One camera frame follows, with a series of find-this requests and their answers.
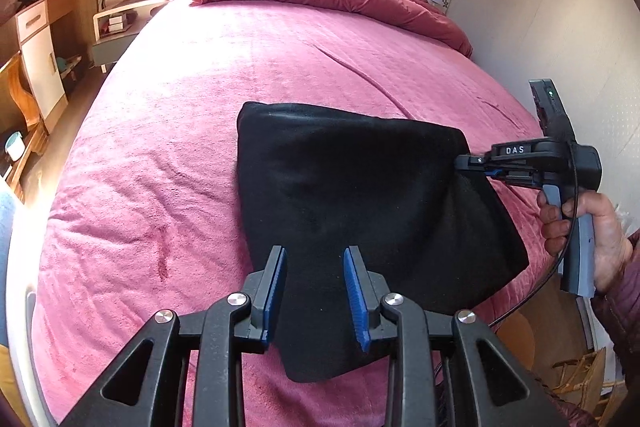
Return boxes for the person's right forearm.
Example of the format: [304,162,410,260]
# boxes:
[591,229,640,388]

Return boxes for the wooden desk with white drawers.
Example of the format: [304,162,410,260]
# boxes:
[0,0,98,120]

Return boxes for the black pants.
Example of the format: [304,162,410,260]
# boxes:
[235,101,531,384]

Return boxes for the wooden chair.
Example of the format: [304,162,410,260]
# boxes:
[0,52,51,202]

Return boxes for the teal cup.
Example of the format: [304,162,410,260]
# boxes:
[5,132,27,160]

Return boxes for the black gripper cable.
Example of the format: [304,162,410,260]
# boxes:
[487,157,583,330]

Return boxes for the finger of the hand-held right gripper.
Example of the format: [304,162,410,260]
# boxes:
[454,154,496,171]
[484,167,538,189]

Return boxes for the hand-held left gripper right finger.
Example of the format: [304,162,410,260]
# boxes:
[341,245,568,427]

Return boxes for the wicker chair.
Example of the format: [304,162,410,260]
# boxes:
[550,347,628,415]

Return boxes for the white bed frame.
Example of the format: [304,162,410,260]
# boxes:
[10,289,58,427]

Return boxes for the white and grey nightstand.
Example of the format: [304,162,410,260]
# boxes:
[91,0,168,74]

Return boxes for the round wooden stool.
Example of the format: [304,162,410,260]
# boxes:
[492,309,538,370]

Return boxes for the person's right hand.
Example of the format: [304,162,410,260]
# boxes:
[537,189,633,294]

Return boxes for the person's blue jeans leg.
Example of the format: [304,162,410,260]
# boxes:
[0,189,26,353]

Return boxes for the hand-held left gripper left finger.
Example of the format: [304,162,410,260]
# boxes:
[60,245,288,427]

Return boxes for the pink bed sheet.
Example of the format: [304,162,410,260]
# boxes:
[30,0,551,427]

